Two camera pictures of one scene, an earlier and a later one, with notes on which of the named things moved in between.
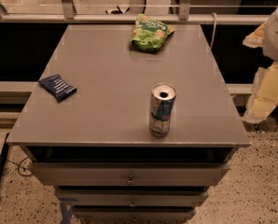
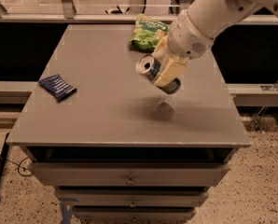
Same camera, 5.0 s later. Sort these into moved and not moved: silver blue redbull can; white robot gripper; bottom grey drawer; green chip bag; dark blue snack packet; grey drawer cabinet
Moved: silver blue redbull can; white robot gripper
Not moved: green chip bag; dark blue snack packet; bottom grey drawer; grey drawer cabinet
